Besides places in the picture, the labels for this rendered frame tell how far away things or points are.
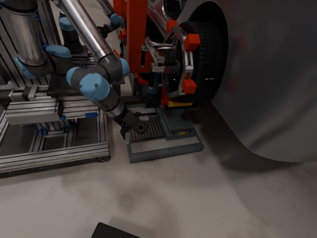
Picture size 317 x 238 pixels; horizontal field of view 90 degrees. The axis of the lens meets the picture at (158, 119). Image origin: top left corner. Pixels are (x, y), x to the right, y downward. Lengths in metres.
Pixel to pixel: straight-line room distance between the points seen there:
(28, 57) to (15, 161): 0.93
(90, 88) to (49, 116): 0.73
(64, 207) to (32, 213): 0.21
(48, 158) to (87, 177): 0.36
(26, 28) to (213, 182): 1.74
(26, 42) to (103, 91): 0.52
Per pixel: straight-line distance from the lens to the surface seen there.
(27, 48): 0.96
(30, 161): 1.63
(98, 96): 0.49
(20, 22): 0.87
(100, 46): 0.66
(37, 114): 1.19
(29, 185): 1.80
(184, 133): 1.77
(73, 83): 0.59
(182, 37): 1.25
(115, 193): 1.57
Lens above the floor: 1.48
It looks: 45 degrees down
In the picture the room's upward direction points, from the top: 11 degrees clockwise
